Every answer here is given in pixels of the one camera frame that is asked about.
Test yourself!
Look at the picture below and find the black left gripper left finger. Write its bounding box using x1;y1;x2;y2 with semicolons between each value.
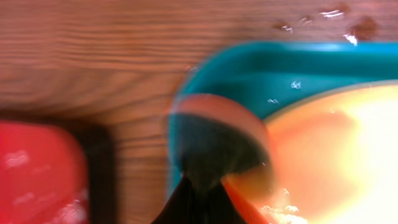
152;176;202;224

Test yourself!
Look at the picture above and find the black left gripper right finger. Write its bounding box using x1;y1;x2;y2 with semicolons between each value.
201;182;246;224

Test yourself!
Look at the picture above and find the orange green scrub sponge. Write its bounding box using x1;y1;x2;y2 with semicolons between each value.
168;93;275;195

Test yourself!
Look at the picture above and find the yellow-green plate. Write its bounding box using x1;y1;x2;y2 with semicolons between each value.
223;81;397;223

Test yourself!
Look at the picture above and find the black tray with red water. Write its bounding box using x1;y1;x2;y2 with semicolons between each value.
1;116;118;223

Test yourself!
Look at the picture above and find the teal plastic serving tray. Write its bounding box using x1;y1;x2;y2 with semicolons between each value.
166;40;398;200

